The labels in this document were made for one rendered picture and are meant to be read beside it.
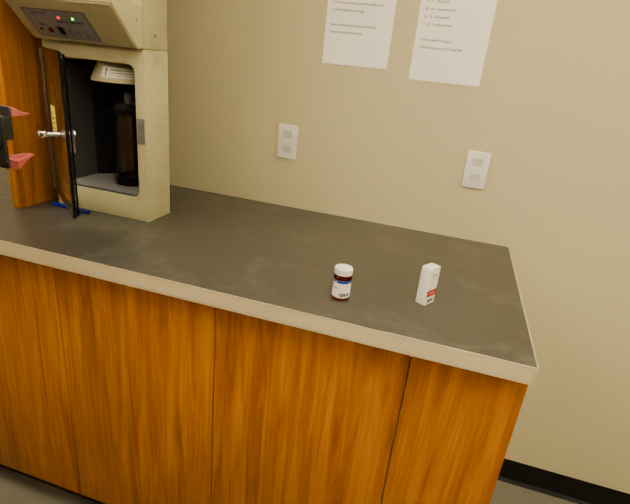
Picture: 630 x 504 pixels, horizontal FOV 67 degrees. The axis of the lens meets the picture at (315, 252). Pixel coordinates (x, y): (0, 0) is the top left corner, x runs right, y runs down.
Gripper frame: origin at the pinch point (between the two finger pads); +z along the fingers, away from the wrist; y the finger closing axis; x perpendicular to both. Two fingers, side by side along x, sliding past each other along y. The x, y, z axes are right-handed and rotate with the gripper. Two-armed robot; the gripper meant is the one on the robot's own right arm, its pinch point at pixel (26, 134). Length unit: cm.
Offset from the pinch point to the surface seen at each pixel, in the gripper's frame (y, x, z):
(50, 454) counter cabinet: -97, 1, -4
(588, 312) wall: -42, -150, 66
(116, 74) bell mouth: 14.7, -6.8, 24.6
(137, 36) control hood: 24.7, -17.5, 19.6
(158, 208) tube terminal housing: -22.1, -17.6, 27.1
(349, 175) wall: -11, -66, 66
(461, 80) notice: 23, -96, 65
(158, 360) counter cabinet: -50, -38, -4
